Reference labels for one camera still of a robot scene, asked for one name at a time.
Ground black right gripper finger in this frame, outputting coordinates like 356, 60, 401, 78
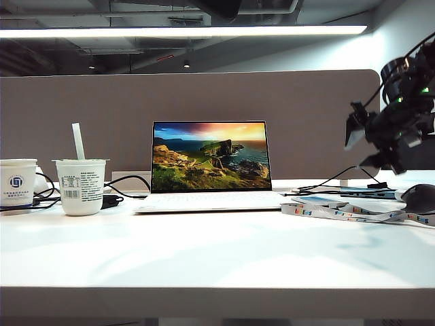
359, 152, 387, 170
344, 115, 368, 152

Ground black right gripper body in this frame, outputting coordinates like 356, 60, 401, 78
351, 101, 435, 176

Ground black charger cable with plug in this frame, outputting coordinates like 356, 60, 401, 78
283, 165, 388, 198

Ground black phone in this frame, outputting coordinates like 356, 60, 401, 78
190, 0, 244, 23

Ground blue-grey USB hub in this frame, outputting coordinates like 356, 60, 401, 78
339, 188, 397, 200

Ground dark grey computer mouse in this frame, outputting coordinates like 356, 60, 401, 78
400, 183, 435, 215

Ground white laptop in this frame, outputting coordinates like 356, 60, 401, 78
134, 120, 290, 215

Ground ceiling light strip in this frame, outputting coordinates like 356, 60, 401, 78
0, 25, 368, 39

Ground black power adapter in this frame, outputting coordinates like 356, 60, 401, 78
101, 194, 124, 209

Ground white drinking straw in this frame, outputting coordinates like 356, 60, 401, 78
71, 122, 86, 160

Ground white drink cup green lid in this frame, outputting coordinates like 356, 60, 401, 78
52, 158, 111, 217

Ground paper cup with blue logo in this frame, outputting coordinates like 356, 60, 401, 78
0, 165, 37, 209

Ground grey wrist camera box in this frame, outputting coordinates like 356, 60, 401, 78
403, 130, 423, 149

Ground grey lanyard coloured letters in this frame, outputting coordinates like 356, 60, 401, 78
281, 200, 435, 228

